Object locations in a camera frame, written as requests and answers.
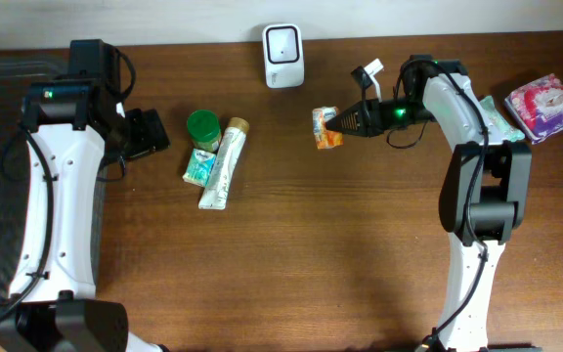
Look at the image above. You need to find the red purple tissue pack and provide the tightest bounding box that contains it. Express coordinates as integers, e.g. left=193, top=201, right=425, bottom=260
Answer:
left=503, top=73, right=563, bottom=144

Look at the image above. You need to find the green lid jar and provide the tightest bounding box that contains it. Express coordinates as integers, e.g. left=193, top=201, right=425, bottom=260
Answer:
left=187, top=110, right=222, bottom=153

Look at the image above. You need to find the white cream tube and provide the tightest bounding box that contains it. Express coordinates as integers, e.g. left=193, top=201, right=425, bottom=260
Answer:
left=198, top=117, right=250, bottom=210

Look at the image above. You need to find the grey plastic basket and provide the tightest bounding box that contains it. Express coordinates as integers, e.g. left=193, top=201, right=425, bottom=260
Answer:
left=0, top=58, right=106, bottom=305

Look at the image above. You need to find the orange tissue pocket pack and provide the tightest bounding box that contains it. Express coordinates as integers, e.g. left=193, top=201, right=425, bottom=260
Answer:
left=312, top=107, right=343, bottom=150

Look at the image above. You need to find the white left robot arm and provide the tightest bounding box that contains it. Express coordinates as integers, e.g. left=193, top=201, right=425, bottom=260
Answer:
left=0, top=39, right=170, bottom=351

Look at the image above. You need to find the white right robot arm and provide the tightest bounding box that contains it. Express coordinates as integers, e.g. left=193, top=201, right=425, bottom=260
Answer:
left=325, top=55, right=532, bottom=351

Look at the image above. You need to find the mint green wipes packet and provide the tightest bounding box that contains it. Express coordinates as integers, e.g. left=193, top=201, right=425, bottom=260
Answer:
left=480, top=96, right=525, bottom=142

